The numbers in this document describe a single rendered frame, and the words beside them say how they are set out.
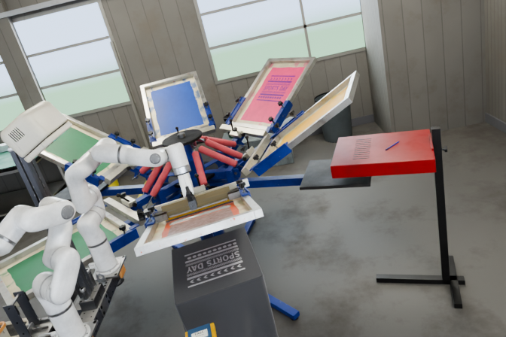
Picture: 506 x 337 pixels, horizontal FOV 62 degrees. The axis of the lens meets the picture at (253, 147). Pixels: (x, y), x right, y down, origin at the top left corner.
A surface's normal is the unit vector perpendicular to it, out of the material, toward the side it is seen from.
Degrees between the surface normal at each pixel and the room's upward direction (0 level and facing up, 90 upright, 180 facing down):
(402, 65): 90
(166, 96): 32
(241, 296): 93
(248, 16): 90
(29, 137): 90
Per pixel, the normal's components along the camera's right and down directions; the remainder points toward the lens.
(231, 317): 0.18, 0.36
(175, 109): -0.07, -0.60
